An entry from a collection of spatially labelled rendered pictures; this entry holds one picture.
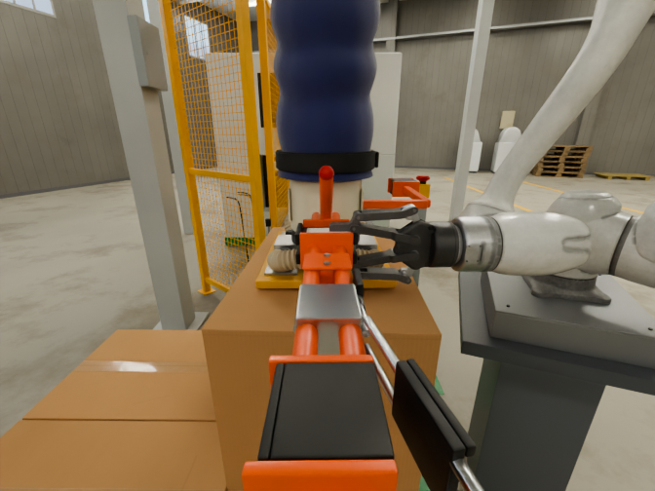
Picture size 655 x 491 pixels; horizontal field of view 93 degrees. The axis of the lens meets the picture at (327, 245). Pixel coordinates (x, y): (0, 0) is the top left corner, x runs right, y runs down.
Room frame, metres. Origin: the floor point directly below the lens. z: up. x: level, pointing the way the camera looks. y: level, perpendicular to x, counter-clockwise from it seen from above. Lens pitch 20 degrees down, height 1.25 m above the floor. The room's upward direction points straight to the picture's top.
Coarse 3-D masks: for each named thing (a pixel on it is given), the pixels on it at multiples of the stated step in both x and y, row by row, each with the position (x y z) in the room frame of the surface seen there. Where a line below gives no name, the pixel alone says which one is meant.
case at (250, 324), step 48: (384, 240) 0.90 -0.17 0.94; (240, 288) 0.58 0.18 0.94; (288, 288) 0.58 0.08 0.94; (384, 288) 0.58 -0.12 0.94; (240, 336) 0.44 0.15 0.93; (288, 336) 0.44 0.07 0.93; (384, 336) 0.43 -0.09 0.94; (432, 336) 0.43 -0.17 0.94; (240, 384) 0.44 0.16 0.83; (432, 384) 0.43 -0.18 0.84; (240, 432) 0.44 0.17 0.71; (240, 480) 0.44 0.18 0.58
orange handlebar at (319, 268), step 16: (416, 192) 0.89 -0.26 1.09; (304, 256) 0.39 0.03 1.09; (320, 256) 0.39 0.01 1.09; (336, 256) 0.39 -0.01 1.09; (304, 272) 0.36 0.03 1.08; (320, 272) 0.40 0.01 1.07; (336, 272) 0.36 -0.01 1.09; (304, 336) 0.22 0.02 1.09; (352, 336) 0.22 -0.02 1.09; (304, 352) 0.20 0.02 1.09; (352, 352) 0.20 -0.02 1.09
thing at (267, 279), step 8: (280, 232) 0.89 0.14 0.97; (288, 232) 0.80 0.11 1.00; (272, 248) 0.75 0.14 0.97; (280, 248) 0.67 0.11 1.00; (288, 248) 0.67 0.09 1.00; (264, 264) 0.65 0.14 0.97; (264, 272) 0.61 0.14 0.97; (272, 272) 0.60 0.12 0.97; (280, 272) 0.60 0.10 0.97; (288, 272) 0.60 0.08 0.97; (296, 272) 0.60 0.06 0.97; (256, 280) 0.58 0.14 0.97; (264, 280) 0.57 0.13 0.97; (272, 280) 0.57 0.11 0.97; (280, 280) 0.57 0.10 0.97; (288, 280) 0.57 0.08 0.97; (296, 280) 0.57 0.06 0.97
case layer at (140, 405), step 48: (144, 336) 0.97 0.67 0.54; (192, 336) 0.97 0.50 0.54; (96, 384) 0.74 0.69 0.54; (144, 384) 0.74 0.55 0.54; (192, 384) 0.74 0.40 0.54; (48, 432) 0.58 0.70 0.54; (96, 432) 0.58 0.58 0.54; (144, 432) 0.58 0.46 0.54; (192, 432) 0.58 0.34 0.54; (0, 480) 0.46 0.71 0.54; (48, 480) 0.46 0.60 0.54; (96, 480) 0.46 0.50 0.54; (144, 480) 0.46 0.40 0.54; (192, 480) 0.46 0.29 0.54
